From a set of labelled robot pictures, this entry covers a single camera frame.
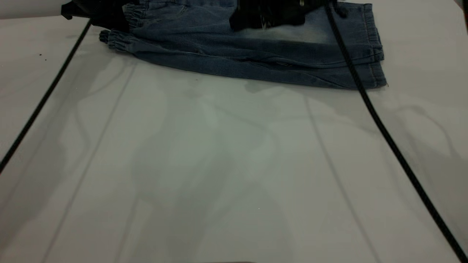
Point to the blue denim shorts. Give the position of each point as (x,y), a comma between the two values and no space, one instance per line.
(219,54)

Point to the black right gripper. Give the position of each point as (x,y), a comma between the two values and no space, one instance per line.
(278,12)

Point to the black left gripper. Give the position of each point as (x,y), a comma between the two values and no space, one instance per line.
(98,11)

